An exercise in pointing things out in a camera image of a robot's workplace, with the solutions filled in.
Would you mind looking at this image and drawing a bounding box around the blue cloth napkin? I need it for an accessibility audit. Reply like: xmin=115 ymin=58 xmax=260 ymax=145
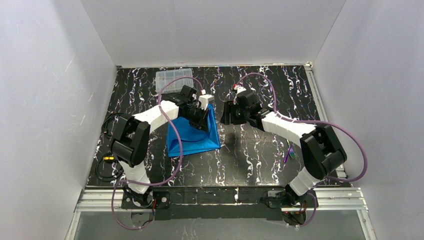
xmin=166 ymin=104 xmax=221 ymax=157

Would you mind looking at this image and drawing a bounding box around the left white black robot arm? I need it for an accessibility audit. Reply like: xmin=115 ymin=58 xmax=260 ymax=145
xmin=110 ymin=85 xmax=214 ymax=195

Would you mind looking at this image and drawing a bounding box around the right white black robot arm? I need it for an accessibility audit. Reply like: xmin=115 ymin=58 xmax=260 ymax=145
xmin=220 ymin=87 xmax=347 ymax=202

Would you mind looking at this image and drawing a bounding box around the clear plastic compartment box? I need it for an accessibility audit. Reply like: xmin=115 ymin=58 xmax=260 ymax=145
xmin=154 ymin=68 xmax=194 ymax=94

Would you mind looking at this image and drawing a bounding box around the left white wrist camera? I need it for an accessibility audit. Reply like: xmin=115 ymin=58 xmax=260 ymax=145
xmin=198 ymin=94 xmax=215 ymax=110

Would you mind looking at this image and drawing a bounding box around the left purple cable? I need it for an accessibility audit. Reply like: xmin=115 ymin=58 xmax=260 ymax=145
xmin=111 ymin=76 xmax=205 ymax=231

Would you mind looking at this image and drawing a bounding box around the purple cable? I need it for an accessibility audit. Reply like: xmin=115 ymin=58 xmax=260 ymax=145
xmin=111 ymin=76 xmax=205 ymax=231
xmin=233 ymin=72 xmax=369 ymax=229

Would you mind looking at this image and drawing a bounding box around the right aluminium rail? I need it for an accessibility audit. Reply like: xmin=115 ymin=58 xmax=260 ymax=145
xmin=304 ymin=61 xmax=348 ymax=184

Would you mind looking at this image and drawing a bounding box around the aluminium rail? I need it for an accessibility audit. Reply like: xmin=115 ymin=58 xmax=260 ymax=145
xmin=75 ymin=187 xmax=368 ymax=212
xmin=304 ymin=61 xmax=348 ymax=184

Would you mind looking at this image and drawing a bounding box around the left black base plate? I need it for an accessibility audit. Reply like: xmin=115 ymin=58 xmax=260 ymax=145
xmin=121 ymin=190 xmax=171 ymax=210

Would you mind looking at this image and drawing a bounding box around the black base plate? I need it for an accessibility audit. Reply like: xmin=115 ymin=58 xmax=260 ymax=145
xmin=121 ymin=190 xmax=171 ymax=210
xmin=263 ymin=190 xmax=315 ymax=211

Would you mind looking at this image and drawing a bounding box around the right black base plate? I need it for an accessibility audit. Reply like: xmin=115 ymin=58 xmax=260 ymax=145
xmin=263 ymin=190 xmax=315 ymax=211

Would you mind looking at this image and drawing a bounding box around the black coiled cable yellow plug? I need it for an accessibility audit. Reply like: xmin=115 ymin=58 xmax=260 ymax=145
xmin=94 ymin=112 xmax=124 ymax=183

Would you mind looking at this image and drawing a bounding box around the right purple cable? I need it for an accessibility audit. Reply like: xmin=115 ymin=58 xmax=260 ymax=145
xmin=233 ymin=72 xmax=369 ymax=229

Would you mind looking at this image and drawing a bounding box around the front aluminium rail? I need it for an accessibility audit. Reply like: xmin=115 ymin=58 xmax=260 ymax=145
xmin=75 ymin=187 xmax=368 ymax=212

